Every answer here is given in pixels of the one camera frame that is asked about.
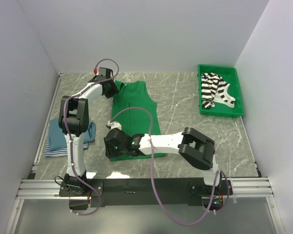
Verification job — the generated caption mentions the green tank top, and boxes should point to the green tank top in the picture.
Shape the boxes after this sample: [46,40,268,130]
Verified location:
[109,80,165,161]

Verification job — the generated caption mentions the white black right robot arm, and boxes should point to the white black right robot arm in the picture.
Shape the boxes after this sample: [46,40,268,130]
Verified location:
[104,127,222,195]

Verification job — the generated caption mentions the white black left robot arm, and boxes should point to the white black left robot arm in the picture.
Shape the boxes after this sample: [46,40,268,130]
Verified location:
[59,67,119,196]

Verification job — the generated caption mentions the folded blue tank top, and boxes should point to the folded blue tank top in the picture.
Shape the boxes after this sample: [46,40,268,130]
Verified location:
[49,118,96,151]

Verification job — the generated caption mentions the blue white striped tank top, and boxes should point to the blue white striped tank top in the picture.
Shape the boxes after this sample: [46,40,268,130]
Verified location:
[43,136,90,157]

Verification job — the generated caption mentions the black white striped tank top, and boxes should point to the black white striped tank top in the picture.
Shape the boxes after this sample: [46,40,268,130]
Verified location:
[201,73,236,109]

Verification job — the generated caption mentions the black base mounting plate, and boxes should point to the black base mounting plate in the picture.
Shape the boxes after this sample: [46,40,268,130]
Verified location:
[58,177,234,208]

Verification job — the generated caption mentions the green plastic bin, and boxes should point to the green plastic bin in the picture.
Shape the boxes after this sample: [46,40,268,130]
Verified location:
[198,64,244,118]

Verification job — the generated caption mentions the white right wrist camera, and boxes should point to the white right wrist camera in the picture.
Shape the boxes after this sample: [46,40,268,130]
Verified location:
[106,121,122,130]

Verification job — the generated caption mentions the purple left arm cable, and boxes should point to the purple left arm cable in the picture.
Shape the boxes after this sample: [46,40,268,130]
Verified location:
[64,58,120,216]

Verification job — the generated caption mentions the aluminium frame rail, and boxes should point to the aluminium frame rail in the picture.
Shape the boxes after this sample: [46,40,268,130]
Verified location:
[16,177,274,199]

